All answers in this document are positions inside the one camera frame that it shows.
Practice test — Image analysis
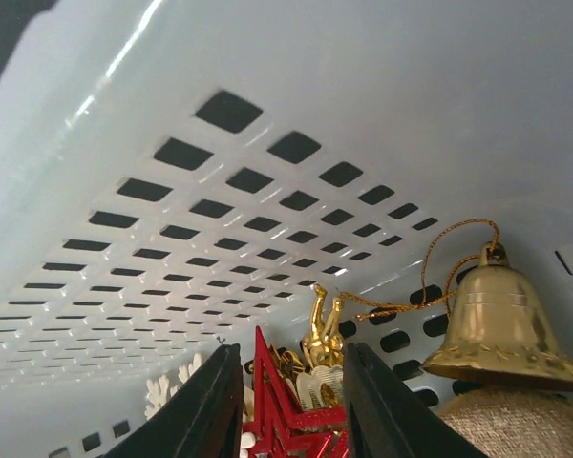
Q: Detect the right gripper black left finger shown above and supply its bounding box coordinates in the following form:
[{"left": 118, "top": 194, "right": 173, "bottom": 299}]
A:
[{"left": 106, "top": 343, "right": 244, "bottom": 458}]

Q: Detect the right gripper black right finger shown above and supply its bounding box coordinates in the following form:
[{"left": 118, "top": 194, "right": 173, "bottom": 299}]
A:
[{"left": 344, "top": 343, "right": 482, "bottom": 458}]

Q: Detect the red star ornament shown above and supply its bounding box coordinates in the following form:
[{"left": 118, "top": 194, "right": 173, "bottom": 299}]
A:
[{"left": 241, "top": 328, "right": 349, "bottom": 457}]

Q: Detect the white perforated plastic basket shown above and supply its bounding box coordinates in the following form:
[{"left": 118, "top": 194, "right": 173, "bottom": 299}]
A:
[{"left": 0, "top": 1, "right": 573, "bottom": 457}]

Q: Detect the gold merry christmas sign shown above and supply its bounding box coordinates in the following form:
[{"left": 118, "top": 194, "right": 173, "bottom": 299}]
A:
[{"left": 245, "top": 347, "right": 348, "bottom": 411}]

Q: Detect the white snowflake ornament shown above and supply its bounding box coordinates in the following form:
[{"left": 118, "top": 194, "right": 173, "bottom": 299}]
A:
[{"left": 143, "top": 352, "right": 257, "bottom": 424}]

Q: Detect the snowman ornament with hat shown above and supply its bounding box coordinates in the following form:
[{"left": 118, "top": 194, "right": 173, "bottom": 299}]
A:
[{"left": 437, "top": 387, "right": 573, "bottom": 457}]

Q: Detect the gold bell ornament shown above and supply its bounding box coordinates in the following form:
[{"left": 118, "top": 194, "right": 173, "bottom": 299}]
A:
[{"left": 333, "top": 218, "right": 573, "bottom": 393}]

